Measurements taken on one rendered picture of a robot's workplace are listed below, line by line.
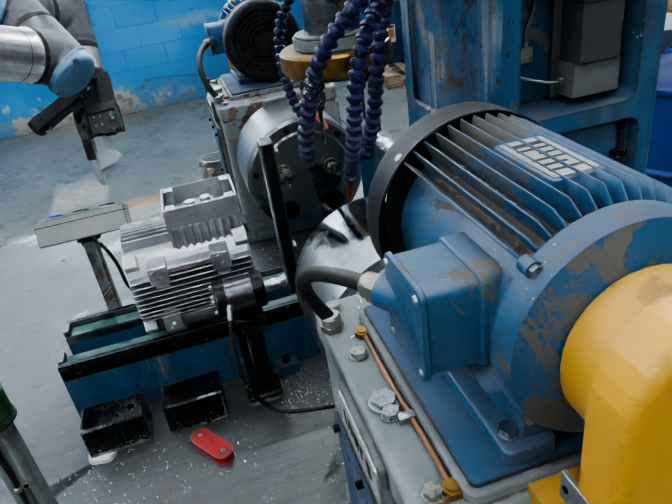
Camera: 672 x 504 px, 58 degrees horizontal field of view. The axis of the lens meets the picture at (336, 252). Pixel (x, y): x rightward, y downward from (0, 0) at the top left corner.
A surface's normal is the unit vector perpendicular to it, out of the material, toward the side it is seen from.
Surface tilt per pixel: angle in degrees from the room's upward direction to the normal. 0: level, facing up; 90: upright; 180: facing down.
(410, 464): 0
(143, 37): 90
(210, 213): 90
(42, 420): 0
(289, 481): 0
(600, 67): 90
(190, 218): 90
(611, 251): 70
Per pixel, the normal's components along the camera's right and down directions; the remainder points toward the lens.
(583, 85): 0.29, 0.44
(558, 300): -0.01, 0.29
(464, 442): -0.13, -0.86
